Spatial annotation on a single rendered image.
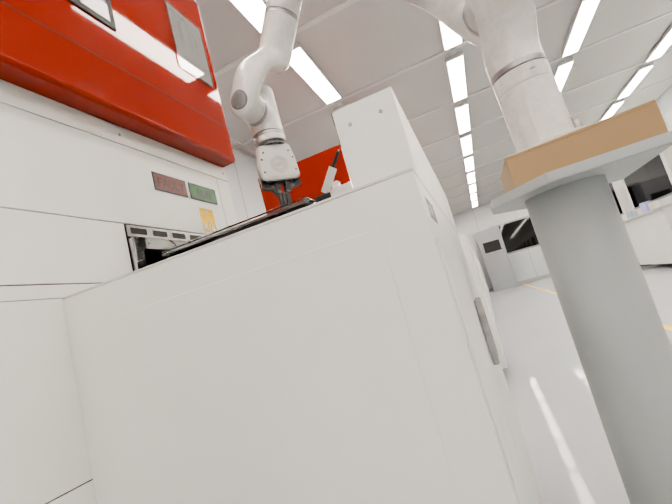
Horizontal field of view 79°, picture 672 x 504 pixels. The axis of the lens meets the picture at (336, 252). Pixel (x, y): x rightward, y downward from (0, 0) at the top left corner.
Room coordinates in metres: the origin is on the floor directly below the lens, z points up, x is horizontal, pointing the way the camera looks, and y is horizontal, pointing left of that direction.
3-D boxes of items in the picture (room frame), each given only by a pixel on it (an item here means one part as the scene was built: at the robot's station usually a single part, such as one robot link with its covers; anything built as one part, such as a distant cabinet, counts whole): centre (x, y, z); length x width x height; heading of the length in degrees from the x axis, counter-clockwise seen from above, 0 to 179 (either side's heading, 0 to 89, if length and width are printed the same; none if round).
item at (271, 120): (1.01, 0.09, 1.23); 0.09 x 0.08 x 0.13; 160
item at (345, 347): (1.03, 0.02, 0.41); 0.96 x 0.64 x 0.82; 161
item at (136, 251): (1.04, 0.35, 0.89); 0.44 x 0.02 x 0.10; 161
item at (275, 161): (1.01, 0.09, 1.09); 0.10 x 0.07 x 0.11; 113
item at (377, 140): (0.81, -0.18, 0.89); 0.55 x 0.09 x 0.14; 161
